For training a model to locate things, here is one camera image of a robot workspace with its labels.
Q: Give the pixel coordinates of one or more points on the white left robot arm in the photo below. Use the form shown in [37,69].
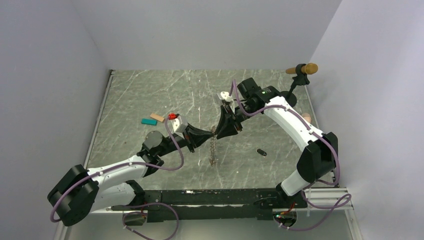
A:
[84,190]

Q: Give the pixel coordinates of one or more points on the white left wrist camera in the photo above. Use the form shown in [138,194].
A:
[178,122]

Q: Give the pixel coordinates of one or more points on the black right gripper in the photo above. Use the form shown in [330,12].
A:
[228,128]

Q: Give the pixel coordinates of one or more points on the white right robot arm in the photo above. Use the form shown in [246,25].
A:
[319,150]

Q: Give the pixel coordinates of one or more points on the teal rectangular block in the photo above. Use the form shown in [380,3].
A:
[150,122]

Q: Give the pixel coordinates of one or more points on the small black cylinder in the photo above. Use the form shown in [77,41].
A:
[261,152]

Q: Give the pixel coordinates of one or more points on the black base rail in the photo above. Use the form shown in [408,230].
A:
[212,204]

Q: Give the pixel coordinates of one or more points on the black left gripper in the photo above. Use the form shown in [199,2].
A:
[194,137]

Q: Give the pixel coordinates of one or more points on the orange rectangular block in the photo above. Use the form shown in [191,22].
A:
[157,117]

